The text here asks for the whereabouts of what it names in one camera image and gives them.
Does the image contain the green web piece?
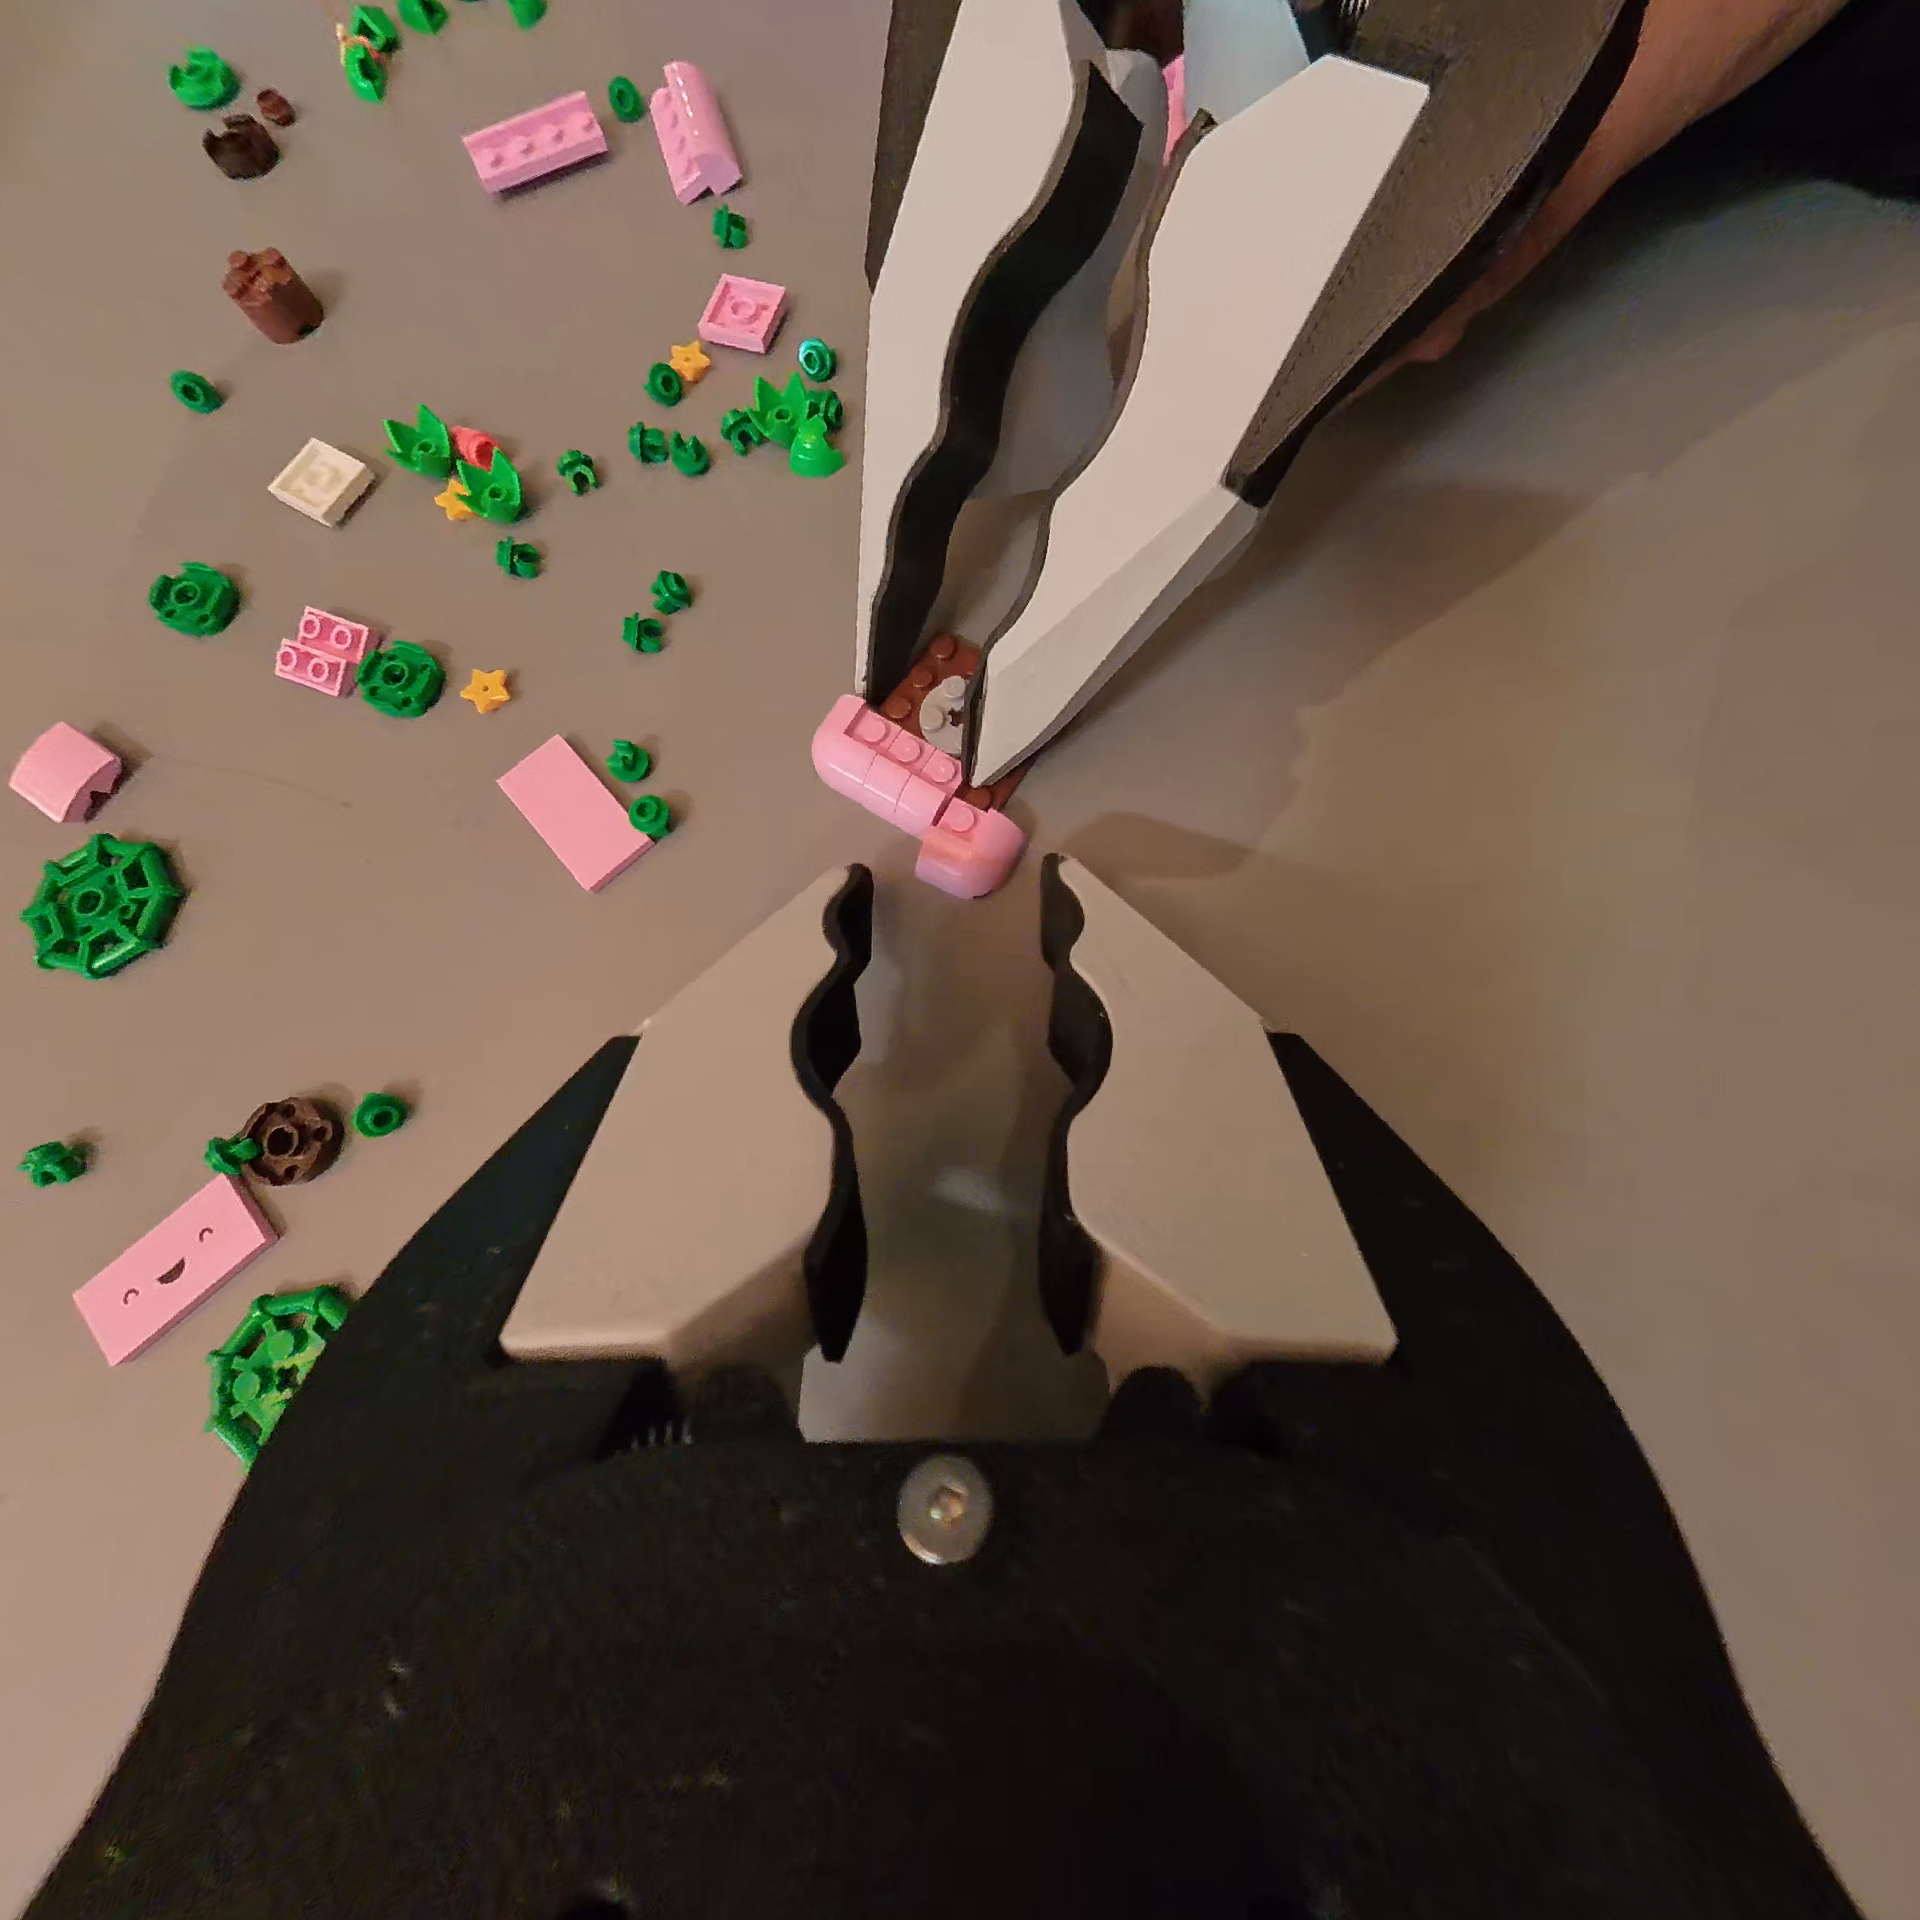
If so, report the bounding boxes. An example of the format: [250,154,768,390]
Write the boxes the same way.
[208,1283,354,1464]
[19,832,191,981]

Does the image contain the brown square plate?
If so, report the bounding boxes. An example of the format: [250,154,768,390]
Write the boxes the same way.
[878,632,1038,811]

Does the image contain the person's right hand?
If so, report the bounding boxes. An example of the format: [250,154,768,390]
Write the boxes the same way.
[1352,0,1849,399]

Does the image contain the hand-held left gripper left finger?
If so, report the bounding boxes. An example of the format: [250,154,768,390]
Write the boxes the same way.
[499,862,875,1443]

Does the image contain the large pink smooth tile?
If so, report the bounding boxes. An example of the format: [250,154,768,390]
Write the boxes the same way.
[499,735,658,893]

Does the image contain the brown round plate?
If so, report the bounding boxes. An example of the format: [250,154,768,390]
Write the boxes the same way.
[240,1098,347,1184]

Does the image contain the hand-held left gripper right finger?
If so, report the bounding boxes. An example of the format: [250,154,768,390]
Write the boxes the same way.
[1038,854,1401,1403]

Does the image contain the scattered small green clips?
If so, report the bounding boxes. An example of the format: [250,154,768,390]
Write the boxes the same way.
[497,200,760,842]

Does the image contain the pink face tile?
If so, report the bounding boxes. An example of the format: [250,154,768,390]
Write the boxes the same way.
[72,1175,282,1367]

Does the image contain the brown round brick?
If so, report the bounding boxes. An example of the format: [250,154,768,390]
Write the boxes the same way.
[224,247,327,348]

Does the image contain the pink studded plate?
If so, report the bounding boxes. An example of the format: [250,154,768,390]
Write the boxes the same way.
[462,93,609,194]

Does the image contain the white square tile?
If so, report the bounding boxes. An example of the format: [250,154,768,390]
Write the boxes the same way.
[271,438,377,527]

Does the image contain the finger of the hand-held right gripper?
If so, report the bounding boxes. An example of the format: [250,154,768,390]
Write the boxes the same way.
[973,58,1433,788]
[856,0,1151,706]

